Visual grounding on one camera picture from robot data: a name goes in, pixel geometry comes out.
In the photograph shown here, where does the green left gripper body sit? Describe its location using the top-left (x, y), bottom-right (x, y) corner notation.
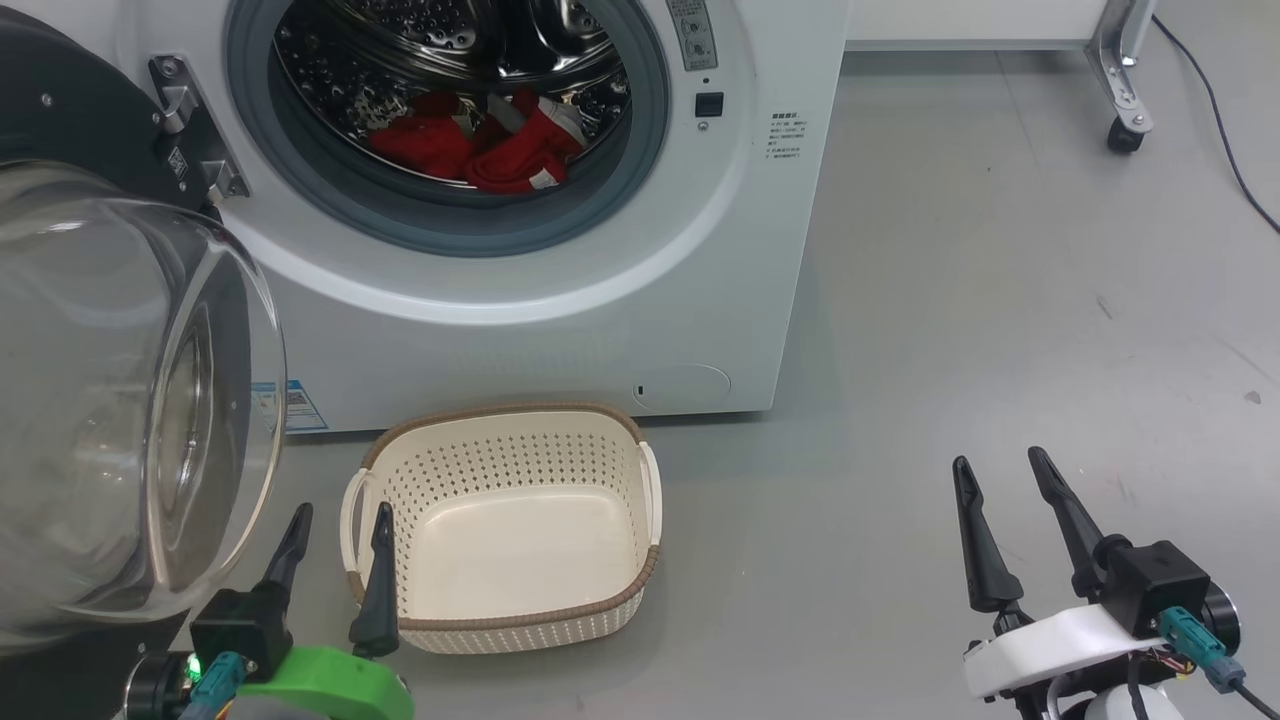
top-left (235, 646), bottom-right (416, 720)

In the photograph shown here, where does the white cabinet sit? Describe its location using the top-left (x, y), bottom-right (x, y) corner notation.
top-left (845, 0), bottom-right (1113, 51)

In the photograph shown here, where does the cream plastic laundry basket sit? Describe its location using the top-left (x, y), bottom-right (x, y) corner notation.
top-left (340, 402), bottom-right (663, 656)

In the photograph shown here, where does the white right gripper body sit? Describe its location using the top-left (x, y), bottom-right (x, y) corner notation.
top-left (963, 603), bottom-right (1167, 699)

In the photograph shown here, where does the black text notice sticker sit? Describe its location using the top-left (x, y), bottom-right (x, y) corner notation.
top-left (768, 110), bottom-right (808, 162)

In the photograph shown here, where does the teal camera connector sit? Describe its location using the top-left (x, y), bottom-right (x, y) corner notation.
top-left (1158, 606), bottom-right (1248, 694)
top-left (185, 652), bottom-right (247, 720)

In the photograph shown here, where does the black floor cable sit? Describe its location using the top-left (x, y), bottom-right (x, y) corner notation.
top-left (1150, 15), bottom-right (1280, 236)

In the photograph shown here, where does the blue energy label sticker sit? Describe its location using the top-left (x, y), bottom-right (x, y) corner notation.
top-left (250, 378), bottom-right (329, 433)

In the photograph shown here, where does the red and white garment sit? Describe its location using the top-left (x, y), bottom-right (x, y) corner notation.
top-left (368, 88), bottom-right (587, 195)

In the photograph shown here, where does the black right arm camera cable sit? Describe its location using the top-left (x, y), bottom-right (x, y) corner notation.
top-left (1230, 680), bottom-right (1280, 720)

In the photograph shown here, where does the metal leg with caster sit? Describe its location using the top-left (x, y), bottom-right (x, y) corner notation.
top-left (1085, 0), bottom-right (1157, 154)

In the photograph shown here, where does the teal right camera connector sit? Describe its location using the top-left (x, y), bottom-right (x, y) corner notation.
top-left (1158, 606), bottom-right (1248, 694)

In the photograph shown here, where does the round washing machine door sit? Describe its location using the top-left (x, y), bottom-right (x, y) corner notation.
top-left (0, 8), bottom-right (291, 720)

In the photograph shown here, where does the white front-load washing machine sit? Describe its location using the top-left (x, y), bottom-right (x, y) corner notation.
top-left (0, 0), bottom-right (851, 434)

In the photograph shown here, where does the teal left camera connector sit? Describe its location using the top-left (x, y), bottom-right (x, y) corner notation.
top-left (185, 652), bottom-right (247, 720)

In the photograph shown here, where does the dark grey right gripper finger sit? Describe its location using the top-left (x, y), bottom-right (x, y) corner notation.
top-left (1028, 446), bottom-right (1111, 601)
top-left (952, 456), bottom-right (1026, 614)

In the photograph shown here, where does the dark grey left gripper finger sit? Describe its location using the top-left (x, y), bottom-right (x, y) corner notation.
top-left (349, 503), bottom-right (401, 658)
top-left (255, 503), bottom-right (314, 593)

